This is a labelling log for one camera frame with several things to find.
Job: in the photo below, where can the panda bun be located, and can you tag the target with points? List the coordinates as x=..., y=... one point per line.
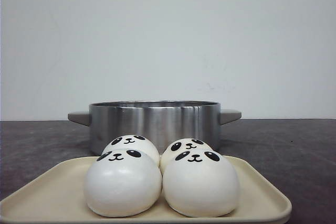
x=123, y=182
x=201, y=183
x=135, y=142
x=179, y=146

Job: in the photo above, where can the stainless steel pot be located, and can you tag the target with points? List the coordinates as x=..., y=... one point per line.
x=161, y=122

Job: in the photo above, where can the beige plastic tray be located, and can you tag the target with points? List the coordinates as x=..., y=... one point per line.
x=56, y=196

